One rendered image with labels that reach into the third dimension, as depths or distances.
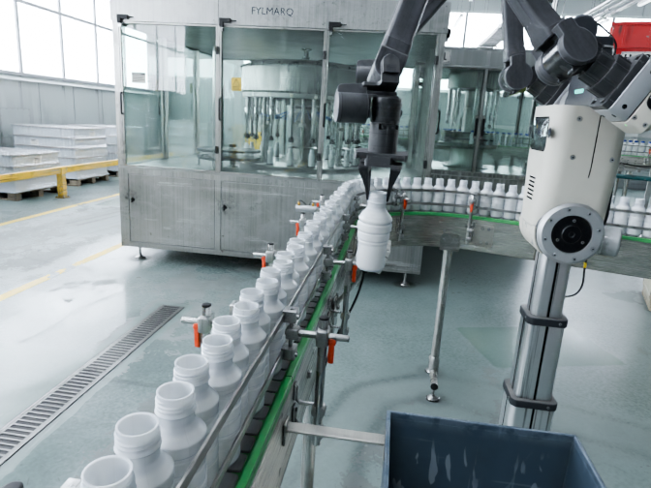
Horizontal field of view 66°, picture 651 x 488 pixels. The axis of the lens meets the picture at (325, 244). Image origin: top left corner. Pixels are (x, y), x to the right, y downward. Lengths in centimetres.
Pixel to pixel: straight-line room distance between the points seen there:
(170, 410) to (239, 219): 410
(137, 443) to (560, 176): 113
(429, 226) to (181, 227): 277
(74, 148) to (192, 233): 535
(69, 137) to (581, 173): 913
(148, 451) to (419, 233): 224
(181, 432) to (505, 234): 224
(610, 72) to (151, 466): 107
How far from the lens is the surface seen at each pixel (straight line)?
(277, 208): 447
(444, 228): 263
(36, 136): 1023
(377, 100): 98
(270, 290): 83
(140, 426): 51
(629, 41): 769
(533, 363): 155
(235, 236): 463
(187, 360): 60
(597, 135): 137
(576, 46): 117
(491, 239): 263
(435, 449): 95
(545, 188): 137
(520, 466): 98
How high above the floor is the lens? 143
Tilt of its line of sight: 14 degrees down
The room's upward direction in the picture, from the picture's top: 3 degrees clockwise
